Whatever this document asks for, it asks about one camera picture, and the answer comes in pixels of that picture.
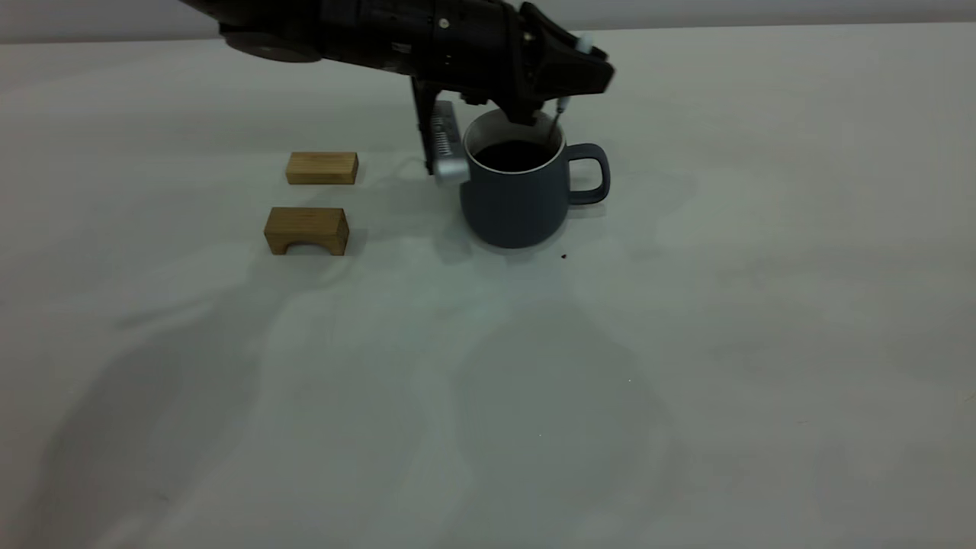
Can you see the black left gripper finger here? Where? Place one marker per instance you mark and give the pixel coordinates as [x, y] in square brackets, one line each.
[560, 38]
[583, 76]

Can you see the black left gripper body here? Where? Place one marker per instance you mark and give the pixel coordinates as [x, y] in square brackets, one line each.
[480, 46]

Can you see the dark grey ceramic mug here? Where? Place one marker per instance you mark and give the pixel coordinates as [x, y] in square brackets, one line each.
[515, 206]

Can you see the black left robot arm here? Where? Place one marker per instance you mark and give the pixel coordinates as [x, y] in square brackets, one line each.
[343, 30]

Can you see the black coffee liquid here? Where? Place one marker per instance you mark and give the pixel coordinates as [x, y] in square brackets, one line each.
[511, 156]

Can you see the solid rectangular wooden block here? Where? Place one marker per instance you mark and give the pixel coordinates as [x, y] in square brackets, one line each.
[322, 168]

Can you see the arched wooden block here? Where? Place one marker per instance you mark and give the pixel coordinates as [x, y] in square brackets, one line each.
[306, 223]

